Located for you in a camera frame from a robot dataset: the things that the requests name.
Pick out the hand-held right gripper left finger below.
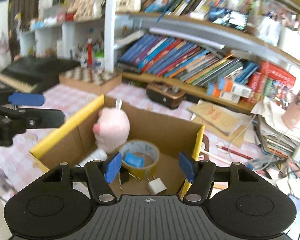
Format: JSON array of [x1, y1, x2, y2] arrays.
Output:
[[41, 152, 122, 203]]

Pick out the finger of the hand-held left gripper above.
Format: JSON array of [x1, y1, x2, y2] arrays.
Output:
[[0, 89, 45, 107], [0, 104, 67, 130]]

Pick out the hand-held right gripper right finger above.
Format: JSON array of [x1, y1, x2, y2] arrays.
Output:
[[178, 152, 260, 203]]

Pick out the black binder clip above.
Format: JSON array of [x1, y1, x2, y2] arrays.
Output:
[[119, 166, 140, 183]]

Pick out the blue plastic packet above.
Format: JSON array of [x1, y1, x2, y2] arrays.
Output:
[[124, 152, 144, 167]]

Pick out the yellow tape roll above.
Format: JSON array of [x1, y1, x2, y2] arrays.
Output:
[[119, 141, 160, 179]]

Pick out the white charger plug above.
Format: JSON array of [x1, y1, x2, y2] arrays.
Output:
[[147, 177, 167, 195]]

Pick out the pink plush pig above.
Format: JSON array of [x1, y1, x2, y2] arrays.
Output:
[[92, 99, 130, 153]]

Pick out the yellow cardboard box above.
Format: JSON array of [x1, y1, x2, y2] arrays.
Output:
[[29, 94, 205, 200]]

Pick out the black electronic keyboard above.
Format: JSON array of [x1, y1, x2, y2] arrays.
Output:
[[0, 56, 80, 93]]

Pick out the pink checked tablecloth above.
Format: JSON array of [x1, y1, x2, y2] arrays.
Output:
[[0, 82, 265, 195]]

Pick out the red pencil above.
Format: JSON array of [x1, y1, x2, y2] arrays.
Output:
[[216, 142, 253, 159]]

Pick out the brown paper notebook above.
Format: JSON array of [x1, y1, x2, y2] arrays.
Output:
[[189, 101, 244, 135]]

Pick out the wooden chessboard box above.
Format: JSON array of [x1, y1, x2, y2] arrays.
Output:
[[59, 67, 122, 94]]

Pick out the dark brown wooden box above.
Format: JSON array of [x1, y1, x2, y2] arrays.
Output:
[[146, 81, 185, 109]]

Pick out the red tube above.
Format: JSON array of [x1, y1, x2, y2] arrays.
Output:
[[86, 37, 93, 67]]

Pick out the orange white carton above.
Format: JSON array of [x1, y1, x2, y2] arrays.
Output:
[[216, 79, 252, 97], [207, 84, 240, 103]]

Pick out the green lid white jar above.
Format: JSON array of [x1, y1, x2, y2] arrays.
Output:
[[94, 52, 105, 68]]

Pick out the pile of papers and books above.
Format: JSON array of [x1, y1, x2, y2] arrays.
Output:
[[187, 97, 300, 195]]

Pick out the row of leaning books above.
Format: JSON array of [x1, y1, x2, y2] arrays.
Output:
[[117, 34, 259, 87]]

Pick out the white bookshelf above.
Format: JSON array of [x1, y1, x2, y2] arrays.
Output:
[[20, 0, 300, 115]]

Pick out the pink decorated plush sign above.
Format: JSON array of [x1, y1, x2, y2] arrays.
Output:
[[74, 0, 102, 20]]

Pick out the red gift box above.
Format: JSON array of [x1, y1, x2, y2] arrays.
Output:
[[247, 61, 297, 105]]

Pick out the pink cylinder holder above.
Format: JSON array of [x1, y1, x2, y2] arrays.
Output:
[[282, 85, 300, 130]]

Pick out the white shelf containers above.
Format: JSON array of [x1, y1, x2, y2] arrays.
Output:
[[260, 15, 300, 53]]

